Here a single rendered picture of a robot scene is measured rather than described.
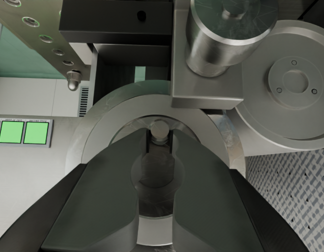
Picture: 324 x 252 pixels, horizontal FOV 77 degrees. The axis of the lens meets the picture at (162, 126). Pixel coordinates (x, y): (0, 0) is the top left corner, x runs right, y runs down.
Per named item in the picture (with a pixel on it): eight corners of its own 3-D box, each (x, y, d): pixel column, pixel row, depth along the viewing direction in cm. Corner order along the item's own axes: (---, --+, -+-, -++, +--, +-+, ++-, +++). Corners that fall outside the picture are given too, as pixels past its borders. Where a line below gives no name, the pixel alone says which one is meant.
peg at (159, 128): (143, 130, 12) (159, 113, 12) (146, 136, 15) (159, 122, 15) (160, 146, 12) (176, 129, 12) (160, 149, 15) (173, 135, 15)
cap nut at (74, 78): (78, 71, 50) (76, 88, 49) (84, 77, 54) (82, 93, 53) (64, 71, 50) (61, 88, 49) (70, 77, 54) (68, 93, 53)
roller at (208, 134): (227, 94, 17) (233, 248, 14) (187, 136, 42) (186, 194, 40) (87, 91, 17) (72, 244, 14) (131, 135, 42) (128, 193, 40)
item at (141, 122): (92, 209, 14) (114, 106, 15) (100, 204, 16) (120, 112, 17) (199, 229, 14) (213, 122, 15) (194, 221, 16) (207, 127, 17)
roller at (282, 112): (356, 21, 19) (378, 153, 16) (243, 103, 44) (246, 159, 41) (225, 16, 19) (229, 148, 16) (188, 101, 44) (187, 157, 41)
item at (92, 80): (109, -60, 21) (92, 110, 18) (135, 57, 44) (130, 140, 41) (104, -60, 21) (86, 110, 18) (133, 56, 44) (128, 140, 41)
